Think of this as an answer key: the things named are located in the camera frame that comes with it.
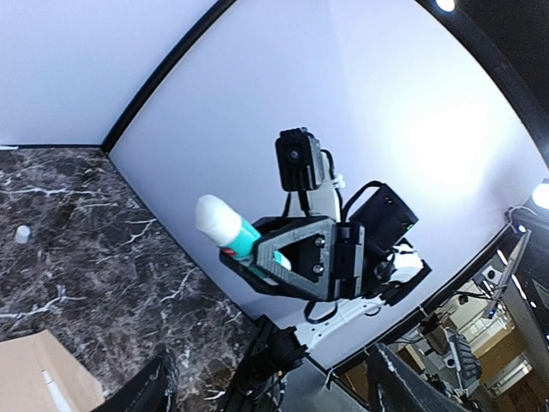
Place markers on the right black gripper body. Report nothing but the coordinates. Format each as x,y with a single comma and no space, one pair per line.
348,260

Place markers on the right black corner post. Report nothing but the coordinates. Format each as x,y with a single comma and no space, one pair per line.
161,72

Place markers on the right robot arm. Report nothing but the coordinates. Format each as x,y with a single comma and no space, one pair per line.
392,268

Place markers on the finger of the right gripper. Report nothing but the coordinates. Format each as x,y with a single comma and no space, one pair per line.
288,282
297,253

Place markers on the white glue stick cap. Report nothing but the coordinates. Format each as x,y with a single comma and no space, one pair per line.
22,234

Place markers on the white green glue stick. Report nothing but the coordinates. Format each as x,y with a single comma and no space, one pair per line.
232,233

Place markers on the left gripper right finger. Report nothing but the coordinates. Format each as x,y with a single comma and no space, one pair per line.
395,386

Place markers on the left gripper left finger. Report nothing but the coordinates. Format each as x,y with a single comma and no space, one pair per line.
153,388

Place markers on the brown paper envelope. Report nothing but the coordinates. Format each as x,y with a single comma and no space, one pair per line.
39,374

